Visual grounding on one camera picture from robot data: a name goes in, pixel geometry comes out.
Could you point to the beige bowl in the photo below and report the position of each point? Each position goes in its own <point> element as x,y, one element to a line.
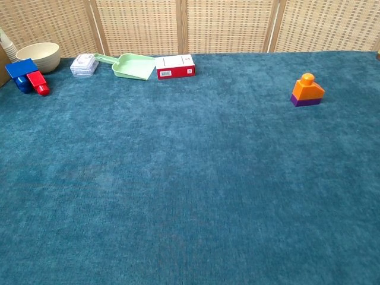
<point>41,56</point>

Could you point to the red and white carton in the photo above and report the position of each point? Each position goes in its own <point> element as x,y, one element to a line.
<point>175,68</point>

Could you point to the orange toy block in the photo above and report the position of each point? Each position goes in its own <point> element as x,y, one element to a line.
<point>305,87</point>

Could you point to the stack of paper cups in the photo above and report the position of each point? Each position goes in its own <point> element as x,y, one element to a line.
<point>9,47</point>

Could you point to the light green dustpan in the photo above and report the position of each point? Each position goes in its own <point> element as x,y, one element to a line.
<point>132,66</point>

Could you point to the clear plastic box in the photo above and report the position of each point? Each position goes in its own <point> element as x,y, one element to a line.
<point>84,66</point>

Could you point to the blue table cloth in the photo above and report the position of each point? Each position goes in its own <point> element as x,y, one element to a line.
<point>178,178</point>

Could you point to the brown cardboard box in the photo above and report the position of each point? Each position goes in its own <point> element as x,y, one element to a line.
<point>3,71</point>

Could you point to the woven bamboo folding screen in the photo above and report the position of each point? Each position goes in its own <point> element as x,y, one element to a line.
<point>142,26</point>

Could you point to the red toy block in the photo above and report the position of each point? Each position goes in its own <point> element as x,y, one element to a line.
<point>37,81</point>

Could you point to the purple toy block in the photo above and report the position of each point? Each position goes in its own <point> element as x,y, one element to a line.
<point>305,102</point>

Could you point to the blue toy block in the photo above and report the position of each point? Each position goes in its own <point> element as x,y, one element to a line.
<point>20,69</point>

